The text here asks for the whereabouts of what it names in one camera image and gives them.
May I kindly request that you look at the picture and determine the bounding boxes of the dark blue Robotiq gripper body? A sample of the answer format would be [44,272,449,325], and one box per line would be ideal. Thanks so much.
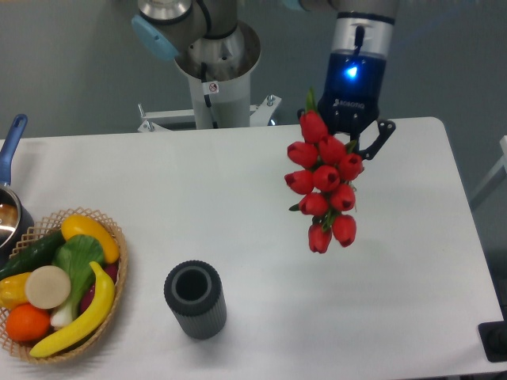
[318,52,387,139]

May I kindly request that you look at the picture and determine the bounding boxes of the orange fruit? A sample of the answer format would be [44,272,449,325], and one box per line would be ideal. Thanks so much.
[6,303,50,342]

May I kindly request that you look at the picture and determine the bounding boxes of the beige round slice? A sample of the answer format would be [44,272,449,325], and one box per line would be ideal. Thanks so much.
[25,265,71,310]

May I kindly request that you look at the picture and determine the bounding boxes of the dark red vegetable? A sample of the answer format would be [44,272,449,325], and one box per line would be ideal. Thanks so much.
[79,263,118,314]

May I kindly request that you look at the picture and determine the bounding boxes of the yellow bell pepper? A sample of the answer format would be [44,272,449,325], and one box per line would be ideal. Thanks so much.
[1,272,31,310]

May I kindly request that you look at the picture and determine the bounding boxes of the black device at table edge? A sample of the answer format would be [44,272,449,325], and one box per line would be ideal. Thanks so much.
[478,321,506,363]

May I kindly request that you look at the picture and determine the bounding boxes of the blue handled saucepan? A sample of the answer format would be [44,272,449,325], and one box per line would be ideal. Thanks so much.
[1,114,33,267]

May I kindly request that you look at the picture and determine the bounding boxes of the green cucumber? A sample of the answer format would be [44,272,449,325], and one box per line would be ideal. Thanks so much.
[1,230,65,279]

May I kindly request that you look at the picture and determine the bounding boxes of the red tulip bouquet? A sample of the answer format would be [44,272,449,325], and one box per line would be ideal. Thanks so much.
[284,89,364,254]

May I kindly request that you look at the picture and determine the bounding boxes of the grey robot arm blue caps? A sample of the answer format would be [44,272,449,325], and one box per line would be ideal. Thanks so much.
[131,1,398,160]

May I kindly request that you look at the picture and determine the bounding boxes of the dark grey ribbed vase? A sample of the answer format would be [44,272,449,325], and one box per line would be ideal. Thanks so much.
[163,260,227,340]

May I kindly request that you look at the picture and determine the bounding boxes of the yellow banana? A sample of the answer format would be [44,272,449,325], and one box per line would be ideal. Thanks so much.
[29,261,115,359]

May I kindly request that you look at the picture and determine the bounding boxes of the green bok choy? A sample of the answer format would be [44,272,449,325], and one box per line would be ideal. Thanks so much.
[51,234,105,329]

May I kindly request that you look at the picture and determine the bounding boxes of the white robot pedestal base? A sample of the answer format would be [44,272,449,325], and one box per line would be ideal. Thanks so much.
[136,21,282,132]

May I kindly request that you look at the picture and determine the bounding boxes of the white frame at right edge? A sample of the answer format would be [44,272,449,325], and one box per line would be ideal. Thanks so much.
[469,135,506,211]

